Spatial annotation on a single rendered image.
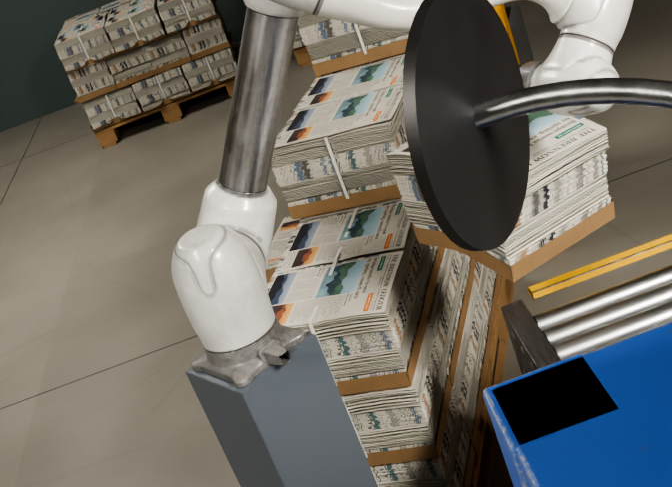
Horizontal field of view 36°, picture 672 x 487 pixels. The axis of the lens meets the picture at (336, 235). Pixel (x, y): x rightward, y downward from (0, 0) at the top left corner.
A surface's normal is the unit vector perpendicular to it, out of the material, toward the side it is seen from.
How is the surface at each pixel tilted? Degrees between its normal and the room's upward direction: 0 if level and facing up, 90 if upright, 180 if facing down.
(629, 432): 0
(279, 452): 90
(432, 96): 90
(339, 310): 0
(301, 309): 1
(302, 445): 90
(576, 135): 10
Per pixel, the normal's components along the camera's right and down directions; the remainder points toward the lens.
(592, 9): -0.07, 0.08
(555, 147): -0.21, -0.82
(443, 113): 0.84, -0.07
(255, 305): 0.71, 0.07
